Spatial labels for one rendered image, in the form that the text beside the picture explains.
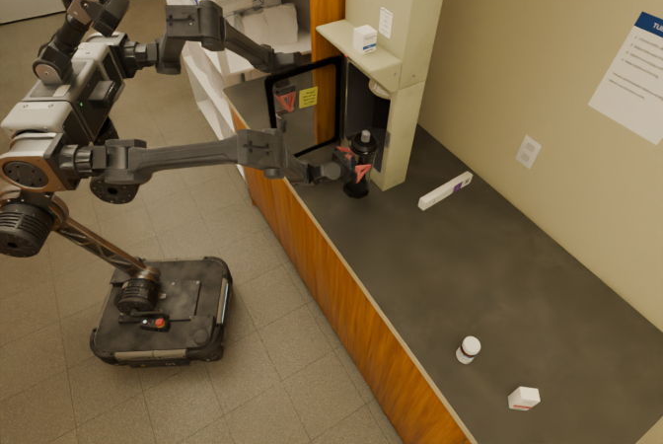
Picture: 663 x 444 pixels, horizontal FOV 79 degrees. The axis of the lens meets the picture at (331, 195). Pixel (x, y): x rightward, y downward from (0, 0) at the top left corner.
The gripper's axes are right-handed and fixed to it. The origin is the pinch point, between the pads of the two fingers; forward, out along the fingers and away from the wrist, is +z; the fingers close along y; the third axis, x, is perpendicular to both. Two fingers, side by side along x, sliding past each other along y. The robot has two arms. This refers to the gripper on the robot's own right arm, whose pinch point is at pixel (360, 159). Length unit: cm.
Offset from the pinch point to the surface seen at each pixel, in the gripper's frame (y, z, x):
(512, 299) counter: -63, 18, 19
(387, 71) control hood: -2.3, 2.1, -34.6
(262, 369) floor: -5, -46, 119
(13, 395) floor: 51, -154, 129
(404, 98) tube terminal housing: -2.7, 11.4, -23.2
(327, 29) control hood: 26.4, -0.4, -35.9
